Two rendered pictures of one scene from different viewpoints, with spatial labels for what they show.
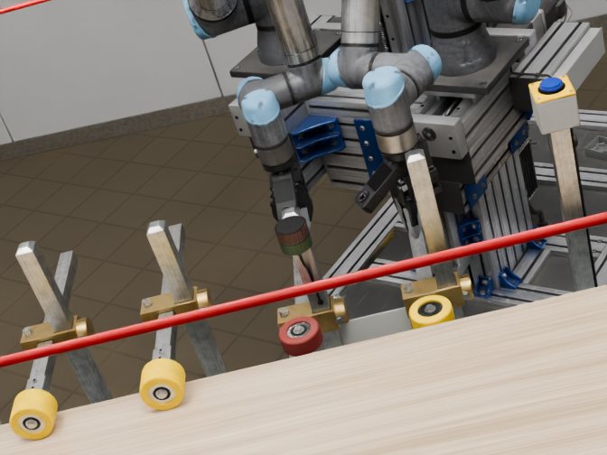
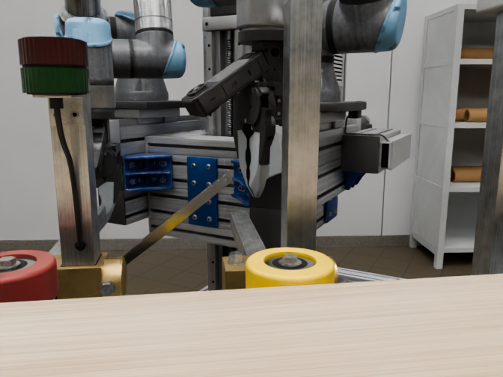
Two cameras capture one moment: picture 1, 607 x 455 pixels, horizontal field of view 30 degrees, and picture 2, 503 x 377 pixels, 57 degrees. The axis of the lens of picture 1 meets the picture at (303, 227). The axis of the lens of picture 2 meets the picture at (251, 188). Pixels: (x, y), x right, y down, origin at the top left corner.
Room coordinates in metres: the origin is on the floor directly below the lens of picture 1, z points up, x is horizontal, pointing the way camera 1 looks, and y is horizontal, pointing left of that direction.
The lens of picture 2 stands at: (1.26, -0.03, 1.05)
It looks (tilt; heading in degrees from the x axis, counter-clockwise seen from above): 11 degrees down; 344
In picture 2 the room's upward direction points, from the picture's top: straight up
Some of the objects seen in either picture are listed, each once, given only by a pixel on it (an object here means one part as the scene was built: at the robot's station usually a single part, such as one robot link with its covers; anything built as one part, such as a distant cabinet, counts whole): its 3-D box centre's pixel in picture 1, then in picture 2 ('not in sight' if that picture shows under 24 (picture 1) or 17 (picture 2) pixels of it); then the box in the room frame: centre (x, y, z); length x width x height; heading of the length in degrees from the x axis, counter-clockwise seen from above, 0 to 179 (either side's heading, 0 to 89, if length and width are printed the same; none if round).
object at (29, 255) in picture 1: (71, 339); not in sight; (1.86, 0.51, 0.93); 0.03 x 0.03 x 0.48; 82
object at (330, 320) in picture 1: (313, 319); (62, 283); (1.79, 0.04, 0.85); 0.13 x 0.06 x 0.05; 82
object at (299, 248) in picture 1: (295, 240); (56, 81); (1.74, 0.02, 1.07); 0.06 x 0.06 x 0.02
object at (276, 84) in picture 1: (263, 97); (99, 58); (2.23, -0.01, 1.12); 0.11 x 0.11 x 0.08; 3
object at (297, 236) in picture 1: (292, 229); (54, 53); (1.74, 0.02, 1.09); 0.06 x 0.06 x 0.02
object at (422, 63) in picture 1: (406, 73); not in sight; (1.93, -0.28, 1.23); 0.11 x 0.11 x 0.08; 45
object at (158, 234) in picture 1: (194, 320); not in sight; (1.83, 0.26, 0.91); 0.03 x 0.03 x 0.48; 82
